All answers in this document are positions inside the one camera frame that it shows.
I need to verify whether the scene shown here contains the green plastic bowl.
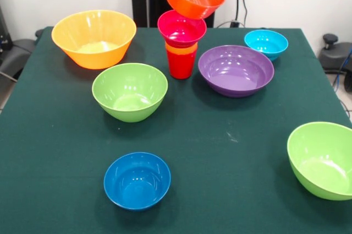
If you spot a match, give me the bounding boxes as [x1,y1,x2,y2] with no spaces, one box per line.
[287,121,352,202]
[91,62,169,123]

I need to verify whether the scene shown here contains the pink plastic bowl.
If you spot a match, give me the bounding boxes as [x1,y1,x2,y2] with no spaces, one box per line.
[157,10,207,48]

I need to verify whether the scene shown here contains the orange plastic cup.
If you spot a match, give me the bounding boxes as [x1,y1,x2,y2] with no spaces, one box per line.
[165,41,199,57]

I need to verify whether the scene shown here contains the purple plastic bowl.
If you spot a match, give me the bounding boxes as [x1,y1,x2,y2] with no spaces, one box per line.
[197,45,275,99]

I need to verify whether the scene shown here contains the red plastic cup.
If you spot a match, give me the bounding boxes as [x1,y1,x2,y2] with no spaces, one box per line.
[167,51,198,80]

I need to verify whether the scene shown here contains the dark green tablecloth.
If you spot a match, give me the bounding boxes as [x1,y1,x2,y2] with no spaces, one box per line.
[0,26,352,234]

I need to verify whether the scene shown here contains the blue plastic bowl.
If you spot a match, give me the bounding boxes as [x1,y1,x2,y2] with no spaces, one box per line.
[103,151,172,212]

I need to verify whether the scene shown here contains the black pedestal foot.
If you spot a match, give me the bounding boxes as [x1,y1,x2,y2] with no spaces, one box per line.
[318,33,352,93]
[0,29,45,80]

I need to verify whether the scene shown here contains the cyan plastic bowl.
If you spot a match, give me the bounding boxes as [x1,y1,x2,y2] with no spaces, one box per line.
[244,29,289,62]

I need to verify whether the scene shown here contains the large orange plastic bowl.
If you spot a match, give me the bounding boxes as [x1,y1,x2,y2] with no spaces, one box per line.
[51,9,137,70]

